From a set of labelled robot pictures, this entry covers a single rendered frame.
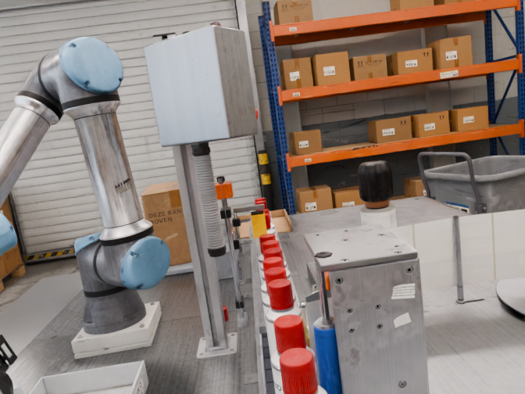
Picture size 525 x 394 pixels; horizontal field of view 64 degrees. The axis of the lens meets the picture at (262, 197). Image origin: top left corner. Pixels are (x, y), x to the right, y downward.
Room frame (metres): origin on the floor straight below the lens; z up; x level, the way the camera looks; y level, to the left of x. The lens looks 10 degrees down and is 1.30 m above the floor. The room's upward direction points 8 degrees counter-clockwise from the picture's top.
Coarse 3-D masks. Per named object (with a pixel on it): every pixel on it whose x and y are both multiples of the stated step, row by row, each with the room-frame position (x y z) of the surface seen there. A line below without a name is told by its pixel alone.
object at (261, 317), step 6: (252, 234) 1.32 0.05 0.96; (252, 240) 1.24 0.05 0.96; (252, 246) 1.18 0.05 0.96; (258, 264) 1.01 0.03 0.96; (258, 270) 0.97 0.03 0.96; (258, 276) 0.93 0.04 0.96; (258, 282) 0.89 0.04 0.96; (258, 288) 0.85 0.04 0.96; (258, 294) 0.82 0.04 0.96; (258, 300) 0.79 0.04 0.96; (258, 306) 0.76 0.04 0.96; (258, 312) 0.74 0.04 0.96; (258, 318) 0.71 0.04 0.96; (264, 318) 0.71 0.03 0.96; (264, 324) 0.69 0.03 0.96; (264, 330) 0.68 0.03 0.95
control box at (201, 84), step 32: (192, 32) 0.76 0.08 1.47; (224, 32) 0.76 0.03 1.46; (160, 64) 0.81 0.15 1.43; (192, 64) 0.76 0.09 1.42; (224, 64) 0.75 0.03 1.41; (160, 96) 0.81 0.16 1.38; (192, 96) 0.77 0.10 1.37; (224, 96) 0.74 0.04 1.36; (160, 128) 0.82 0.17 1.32; (192, 128) 0.78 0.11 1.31; (224, 128) 0.74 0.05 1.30; (256, 128) 0.80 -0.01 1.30
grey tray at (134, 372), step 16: (96, 368) 0.77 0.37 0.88; (112, 368) 0.77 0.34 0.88; (128, 368) 0.77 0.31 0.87; (144, 368) 0.76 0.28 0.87; (48, 384) 0.76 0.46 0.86; (64, 384) 0.76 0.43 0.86; (80, 384) 0.76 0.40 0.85; (96, 384) 0.76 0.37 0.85; (112, 384) 0.77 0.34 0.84; (128, 384) 0.77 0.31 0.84; (144, 384) 0.74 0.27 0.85
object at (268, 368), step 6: (264, 336) 0.80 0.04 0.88; (264, 342) 0.78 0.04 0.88; (264, 348) 0.76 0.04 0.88; (264, 354) 0.73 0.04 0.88; (264, 360) 0.71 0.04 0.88; (270, 366) 0.69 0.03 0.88; (270, 372) 0.67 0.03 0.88; (270, 378) 0.65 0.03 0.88; (270, 384) 0.64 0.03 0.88; (270, 390) 0.62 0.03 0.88
